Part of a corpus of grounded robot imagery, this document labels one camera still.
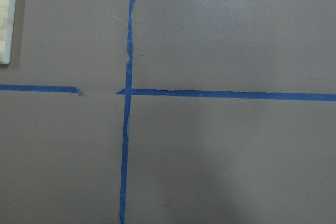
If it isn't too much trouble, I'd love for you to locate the bamboo cutting board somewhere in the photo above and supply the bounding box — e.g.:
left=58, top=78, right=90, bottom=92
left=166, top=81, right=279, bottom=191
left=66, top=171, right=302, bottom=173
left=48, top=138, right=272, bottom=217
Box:
left=0, top=0, right=16, bottom=65

